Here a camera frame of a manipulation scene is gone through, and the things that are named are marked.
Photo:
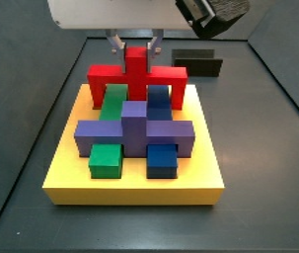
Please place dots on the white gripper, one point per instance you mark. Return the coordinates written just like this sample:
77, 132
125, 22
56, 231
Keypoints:
120, 14

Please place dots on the red cross-shaped block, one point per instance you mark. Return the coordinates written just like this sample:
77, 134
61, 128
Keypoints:
137, 78

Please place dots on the yellow base board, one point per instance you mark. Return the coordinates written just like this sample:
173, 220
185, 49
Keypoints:
198, 186

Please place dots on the purple cross-shaped block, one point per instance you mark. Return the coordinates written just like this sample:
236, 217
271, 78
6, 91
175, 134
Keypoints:
135, 132

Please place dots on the blue long block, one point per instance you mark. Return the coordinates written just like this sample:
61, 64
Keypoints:
161, 162

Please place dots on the green long block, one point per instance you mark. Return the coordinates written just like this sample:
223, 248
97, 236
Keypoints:
105, 156

